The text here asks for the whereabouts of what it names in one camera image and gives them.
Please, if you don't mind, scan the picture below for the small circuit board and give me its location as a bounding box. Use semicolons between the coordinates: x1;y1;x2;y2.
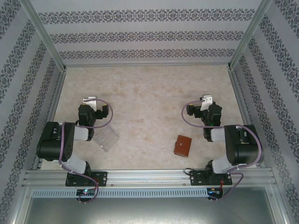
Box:
76;189;96;196
207;188;224;196

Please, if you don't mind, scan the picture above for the aluminium mounting rail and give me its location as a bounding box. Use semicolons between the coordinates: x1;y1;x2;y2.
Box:
22;168;278;187

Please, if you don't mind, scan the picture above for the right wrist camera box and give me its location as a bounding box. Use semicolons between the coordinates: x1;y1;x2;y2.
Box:
200;94;213;112

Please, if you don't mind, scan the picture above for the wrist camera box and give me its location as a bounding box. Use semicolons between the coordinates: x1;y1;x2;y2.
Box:
200;94;213;112
83;96;98;110

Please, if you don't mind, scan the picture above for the brown leather card holder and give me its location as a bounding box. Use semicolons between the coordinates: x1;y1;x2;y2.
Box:
173;134;192;157

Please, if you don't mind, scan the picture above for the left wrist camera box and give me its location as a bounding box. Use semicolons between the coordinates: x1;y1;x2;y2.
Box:
83;96;98;110

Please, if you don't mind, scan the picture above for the aluminium side rail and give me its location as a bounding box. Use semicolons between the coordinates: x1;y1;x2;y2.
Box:
31;69;67;171
228;69;266;168

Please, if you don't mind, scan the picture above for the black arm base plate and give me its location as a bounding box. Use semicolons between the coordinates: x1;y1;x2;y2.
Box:
65;171;108;187
189;169;233;186

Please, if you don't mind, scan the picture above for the clear plastic box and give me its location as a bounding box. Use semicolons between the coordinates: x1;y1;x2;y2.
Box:
93;125;121;153

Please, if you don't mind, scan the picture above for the purple cable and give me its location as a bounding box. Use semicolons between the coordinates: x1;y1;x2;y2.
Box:
58;98;115;205
182;99;262;203

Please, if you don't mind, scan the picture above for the slotted grey cable duct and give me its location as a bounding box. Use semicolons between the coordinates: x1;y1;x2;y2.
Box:
31;188;208;198

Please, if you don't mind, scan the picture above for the aluminium frame post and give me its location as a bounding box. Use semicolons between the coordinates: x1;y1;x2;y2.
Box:
22;0;68;70
228;0;274;70

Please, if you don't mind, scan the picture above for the grey metal panel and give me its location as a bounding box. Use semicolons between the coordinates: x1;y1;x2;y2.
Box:
23;197;278;224

